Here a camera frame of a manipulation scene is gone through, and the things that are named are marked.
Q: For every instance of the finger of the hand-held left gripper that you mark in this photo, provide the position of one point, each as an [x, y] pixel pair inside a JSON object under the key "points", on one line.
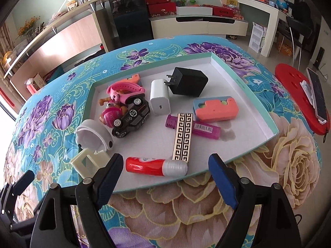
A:
{"points": [[23, 182], [6, 196]]}

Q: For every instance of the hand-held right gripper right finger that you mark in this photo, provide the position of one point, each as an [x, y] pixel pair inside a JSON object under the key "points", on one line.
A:
{"points": [[222, 180]]}

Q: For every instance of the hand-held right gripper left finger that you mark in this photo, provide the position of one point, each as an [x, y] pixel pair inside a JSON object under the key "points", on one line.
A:
{"points": [[111, 177]]}

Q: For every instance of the cream plastic slotted holder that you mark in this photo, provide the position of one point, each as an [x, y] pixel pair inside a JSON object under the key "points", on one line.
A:
{"points": [[98, 160]]}

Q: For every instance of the red glue tube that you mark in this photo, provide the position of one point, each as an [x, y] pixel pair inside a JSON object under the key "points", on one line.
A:
{"points": [[144, 166]]}

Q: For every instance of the white smartwatch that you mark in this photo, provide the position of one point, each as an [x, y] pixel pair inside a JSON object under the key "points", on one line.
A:
{"points": [[90, 134]]}

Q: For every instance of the purple lighter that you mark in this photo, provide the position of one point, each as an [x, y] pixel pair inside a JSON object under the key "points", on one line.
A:
{"points": [[204, 130]]}

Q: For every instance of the gold patterned lighter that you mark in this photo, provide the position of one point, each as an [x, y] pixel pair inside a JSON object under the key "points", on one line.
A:
{"points": [[182, 137]]}

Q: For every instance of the pink helmet pup figure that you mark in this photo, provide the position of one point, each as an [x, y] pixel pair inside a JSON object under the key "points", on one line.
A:
{"points": [[110, 116]]}

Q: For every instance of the black toy car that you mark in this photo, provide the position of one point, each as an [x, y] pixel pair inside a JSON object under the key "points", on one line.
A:
{"points": [[132, 118]]}

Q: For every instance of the large orange grey toy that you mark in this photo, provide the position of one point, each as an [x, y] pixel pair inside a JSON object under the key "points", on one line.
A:
{"points": [[214, 111]]}

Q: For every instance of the pink goggles pup figure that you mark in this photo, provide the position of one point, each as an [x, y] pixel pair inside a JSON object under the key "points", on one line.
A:
{"points": [[113, 99]]}

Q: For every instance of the pink smartwatch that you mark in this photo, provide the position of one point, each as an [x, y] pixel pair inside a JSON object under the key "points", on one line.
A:
{"points": [[129, 89]]}

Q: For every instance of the white charger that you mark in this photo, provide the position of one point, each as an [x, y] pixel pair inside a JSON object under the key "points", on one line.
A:
{"points": [[159, 100]]}

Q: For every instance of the teal cardboard box lid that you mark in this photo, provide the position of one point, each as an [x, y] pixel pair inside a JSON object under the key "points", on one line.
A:
{"points": [[227, 87]]}

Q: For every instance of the black charger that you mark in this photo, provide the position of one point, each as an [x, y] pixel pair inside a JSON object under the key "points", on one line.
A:
{"points": [[188, 81]]}

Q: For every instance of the floral printed blanket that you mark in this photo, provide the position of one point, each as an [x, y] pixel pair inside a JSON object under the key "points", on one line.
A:
{"points": [[297, 165]]}

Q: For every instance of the small red paper bag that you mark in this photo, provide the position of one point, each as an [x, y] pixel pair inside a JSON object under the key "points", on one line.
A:
{"points": [[31, 87]]}

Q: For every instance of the brown paper bag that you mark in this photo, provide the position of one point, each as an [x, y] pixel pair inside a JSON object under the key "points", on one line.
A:
{"points": [[40, 81]]}

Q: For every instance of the red plastic stool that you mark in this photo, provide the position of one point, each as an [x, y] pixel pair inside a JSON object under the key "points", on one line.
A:
{"points": [[289, 82]]}

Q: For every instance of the yellow item on shelf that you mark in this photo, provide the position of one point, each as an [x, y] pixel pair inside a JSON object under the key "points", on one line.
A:
{"points": [[7, 58]]}

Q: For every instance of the smartphone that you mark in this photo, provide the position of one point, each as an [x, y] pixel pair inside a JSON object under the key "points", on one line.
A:
{"points": [[316, 93]]}

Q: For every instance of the wooden shelf unit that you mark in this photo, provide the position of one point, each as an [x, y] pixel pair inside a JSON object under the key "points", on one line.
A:
{"points": [[67, 44]]}

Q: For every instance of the white printed carton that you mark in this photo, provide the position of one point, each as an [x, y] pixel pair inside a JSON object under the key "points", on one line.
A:
{"points": [[257, 37]]}

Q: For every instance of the orange flowers in vase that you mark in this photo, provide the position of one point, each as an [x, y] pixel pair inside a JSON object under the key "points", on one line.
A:
{"points": [[28, 27]]}

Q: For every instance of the white TV cabinet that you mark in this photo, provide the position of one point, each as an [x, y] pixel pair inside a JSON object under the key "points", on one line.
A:
{"points": [[196, 27]]}

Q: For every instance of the black tower device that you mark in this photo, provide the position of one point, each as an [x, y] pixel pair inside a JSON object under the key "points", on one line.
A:
{"points": [[318, 56]]}

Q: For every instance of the white desk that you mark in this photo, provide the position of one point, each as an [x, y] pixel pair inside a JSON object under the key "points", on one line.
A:
{"points": [[271, 20]]}

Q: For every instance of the red flat box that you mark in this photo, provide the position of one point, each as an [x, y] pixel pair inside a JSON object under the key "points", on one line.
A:
{"points": [[226, 11]]}

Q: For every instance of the white flat box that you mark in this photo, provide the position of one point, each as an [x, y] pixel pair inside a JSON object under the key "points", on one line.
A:
{"points": [[194, 10]]}

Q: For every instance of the black chair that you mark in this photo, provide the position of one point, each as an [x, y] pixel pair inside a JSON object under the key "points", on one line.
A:
{"points": [[300, 25]]}

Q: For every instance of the red gift box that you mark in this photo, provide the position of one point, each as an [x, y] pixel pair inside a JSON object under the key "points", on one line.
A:
{"points": [[161, 10]]}

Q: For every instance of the blue globe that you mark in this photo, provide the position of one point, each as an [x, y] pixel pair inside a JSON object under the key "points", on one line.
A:
{"points": [[281, 4]]}

